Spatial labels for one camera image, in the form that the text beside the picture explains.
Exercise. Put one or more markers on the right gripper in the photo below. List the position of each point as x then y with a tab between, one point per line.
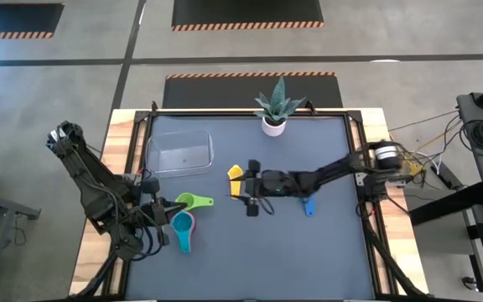
266	186

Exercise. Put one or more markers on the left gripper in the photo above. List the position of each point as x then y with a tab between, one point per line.
155	214

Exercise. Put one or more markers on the yellow measuring cup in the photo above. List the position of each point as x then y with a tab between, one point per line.
235	172

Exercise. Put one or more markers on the teal measuring cup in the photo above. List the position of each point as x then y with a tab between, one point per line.
182	226

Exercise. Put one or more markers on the green measuring cup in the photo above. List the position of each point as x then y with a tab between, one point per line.
199	202

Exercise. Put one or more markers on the blue measuring cup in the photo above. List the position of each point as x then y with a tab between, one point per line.
309	207

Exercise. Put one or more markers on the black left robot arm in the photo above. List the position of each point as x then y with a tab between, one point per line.
86	174

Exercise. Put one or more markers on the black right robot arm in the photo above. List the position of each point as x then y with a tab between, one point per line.
333	170

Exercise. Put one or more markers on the clear plastic container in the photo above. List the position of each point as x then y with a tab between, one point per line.
191	147

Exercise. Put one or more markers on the white plant pot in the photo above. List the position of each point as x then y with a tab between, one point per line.
273	129

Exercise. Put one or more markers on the grey table mat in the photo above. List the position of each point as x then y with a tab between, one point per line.
287	260

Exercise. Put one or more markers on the green succulent plant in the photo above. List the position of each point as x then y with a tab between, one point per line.
279	105

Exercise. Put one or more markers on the black striped floor mat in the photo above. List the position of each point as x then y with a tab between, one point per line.
15	19
245	12
208	92

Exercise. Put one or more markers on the black power strip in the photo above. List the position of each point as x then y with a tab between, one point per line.
443	176

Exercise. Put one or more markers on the grey equipment cart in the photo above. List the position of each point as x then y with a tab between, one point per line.
470	105

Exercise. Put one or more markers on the black metal table frame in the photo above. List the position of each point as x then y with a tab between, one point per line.
141	116

